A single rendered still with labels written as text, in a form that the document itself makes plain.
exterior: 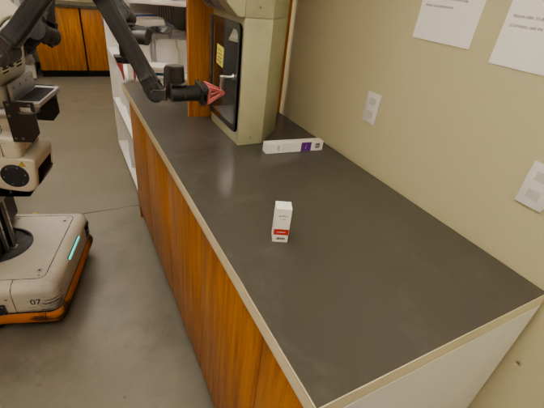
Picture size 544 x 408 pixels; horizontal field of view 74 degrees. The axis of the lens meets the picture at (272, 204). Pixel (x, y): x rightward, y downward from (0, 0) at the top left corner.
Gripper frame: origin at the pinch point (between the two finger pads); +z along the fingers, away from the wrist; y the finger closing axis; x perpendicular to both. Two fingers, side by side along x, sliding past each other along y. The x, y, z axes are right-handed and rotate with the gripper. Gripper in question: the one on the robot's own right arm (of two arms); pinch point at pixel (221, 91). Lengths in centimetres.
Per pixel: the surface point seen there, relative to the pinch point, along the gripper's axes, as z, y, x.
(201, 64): 2.1, 31.0, 1.4
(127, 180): -24, 130, 137
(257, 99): 12.5, -6.3, 0.7
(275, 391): -21, -101, 23
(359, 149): 48, -33, 11
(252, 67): 9.8, -4.3, -11.3
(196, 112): -0.8, 27.5, 22.8
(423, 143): 49, -58, -8
